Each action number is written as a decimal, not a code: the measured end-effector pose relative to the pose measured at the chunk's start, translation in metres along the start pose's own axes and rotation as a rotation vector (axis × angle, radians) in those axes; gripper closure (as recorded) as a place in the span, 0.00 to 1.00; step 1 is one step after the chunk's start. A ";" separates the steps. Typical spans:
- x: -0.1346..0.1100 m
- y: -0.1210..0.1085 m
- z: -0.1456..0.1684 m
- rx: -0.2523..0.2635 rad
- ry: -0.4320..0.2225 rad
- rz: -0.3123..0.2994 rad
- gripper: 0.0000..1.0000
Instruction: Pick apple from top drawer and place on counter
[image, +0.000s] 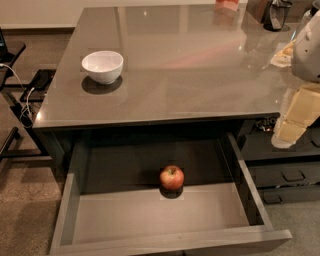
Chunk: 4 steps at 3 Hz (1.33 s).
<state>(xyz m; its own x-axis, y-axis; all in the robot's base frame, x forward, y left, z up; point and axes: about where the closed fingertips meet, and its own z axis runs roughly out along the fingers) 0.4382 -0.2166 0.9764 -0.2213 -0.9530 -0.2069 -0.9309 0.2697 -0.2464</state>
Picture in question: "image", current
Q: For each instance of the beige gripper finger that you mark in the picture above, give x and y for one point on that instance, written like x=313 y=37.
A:
x=299 y=109

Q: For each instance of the red apple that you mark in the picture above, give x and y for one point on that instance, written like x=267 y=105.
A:
x=172 y=177

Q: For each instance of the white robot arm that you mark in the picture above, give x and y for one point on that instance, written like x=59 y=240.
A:
x=305 y=62

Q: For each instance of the black side drawer unit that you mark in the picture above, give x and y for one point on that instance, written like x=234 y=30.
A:
x=281 y=175

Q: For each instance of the grey counter cabinet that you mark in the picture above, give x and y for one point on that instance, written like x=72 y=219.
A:
x=181 y=63

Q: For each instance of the open grey top drawer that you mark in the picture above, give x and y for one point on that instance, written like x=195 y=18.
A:
x=114 y=204

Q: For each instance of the glass jar with snacks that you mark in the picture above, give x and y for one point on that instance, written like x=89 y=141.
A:
x=307 y=16

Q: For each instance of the orange box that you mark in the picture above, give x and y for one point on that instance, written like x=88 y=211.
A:
x=229 y=4

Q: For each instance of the white ceramic bowl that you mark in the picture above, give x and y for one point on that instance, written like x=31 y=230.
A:
x=103 y=67

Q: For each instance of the black phone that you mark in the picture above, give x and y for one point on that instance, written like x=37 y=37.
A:
x=42 y=78

